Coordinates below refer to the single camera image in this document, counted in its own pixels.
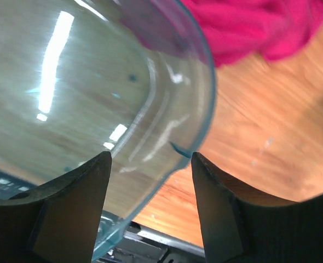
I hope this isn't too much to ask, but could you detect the clear plastic container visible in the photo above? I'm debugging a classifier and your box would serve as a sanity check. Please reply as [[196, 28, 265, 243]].
[[0, 1, 216, 262]]

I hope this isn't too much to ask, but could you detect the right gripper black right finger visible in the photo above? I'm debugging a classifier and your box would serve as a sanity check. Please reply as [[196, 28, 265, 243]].
[[191, 152, 323, 262]]

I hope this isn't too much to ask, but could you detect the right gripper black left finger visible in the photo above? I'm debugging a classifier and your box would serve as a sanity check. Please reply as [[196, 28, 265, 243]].
[[0, 152, 112, 262]]

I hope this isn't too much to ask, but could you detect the magenta crumpled cloth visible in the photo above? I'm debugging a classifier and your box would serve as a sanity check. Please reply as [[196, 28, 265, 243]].
[[118, 1, 323, 67]]

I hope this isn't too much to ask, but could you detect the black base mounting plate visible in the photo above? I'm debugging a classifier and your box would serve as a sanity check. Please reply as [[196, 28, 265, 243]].
[[0, 171, 205, 262]]

